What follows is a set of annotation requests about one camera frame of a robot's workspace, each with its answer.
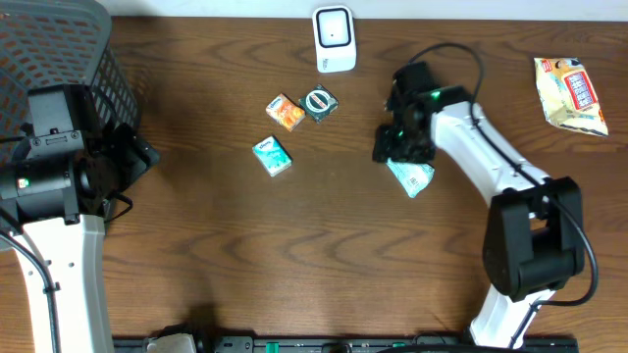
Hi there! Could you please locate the white barcode scanner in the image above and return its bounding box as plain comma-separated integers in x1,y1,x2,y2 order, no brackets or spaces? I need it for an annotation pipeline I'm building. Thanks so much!
312,5,357,74

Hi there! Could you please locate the dark green round-logo packet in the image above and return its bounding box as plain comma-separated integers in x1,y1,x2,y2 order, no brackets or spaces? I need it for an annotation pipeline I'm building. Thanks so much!
299,84,340,124

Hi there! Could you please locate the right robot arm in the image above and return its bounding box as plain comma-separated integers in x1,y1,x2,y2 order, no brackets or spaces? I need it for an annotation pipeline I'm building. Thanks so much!
373,62,585,348

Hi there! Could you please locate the teal wipes packet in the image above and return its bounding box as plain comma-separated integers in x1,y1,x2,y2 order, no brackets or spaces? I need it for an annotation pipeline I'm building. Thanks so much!
386,159,435,198

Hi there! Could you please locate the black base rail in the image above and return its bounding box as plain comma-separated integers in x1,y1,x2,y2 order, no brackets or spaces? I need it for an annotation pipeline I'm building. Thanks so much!
112,326,580,353

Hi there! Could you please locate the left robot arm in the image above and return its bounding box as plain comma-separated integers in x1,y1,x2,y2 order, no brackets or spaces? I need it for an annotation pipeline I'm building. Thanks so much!
1,84,160,352

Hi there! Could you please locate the teal Kleenex tissue packet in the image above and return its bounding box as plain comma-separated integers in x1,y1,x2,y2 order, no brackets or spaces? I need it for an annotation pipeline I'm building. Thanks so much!
252,135,292,177

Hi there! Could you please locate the orange tissue packet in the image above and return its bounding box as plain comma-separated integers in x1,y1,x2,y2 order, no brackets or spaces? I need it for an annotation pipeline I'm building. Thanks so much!
266,93,306,131

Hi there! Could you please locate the dark grey plastic basket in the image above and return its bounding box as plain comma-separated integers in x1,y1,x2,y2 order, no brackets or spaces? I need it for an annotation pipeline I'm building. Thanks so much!
1,0,141,164

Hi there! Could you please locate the yellow snack bag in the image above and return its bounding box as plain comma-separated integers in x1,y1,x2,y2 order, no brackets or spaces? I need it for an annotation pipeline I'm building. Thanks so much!
534,57,608,137

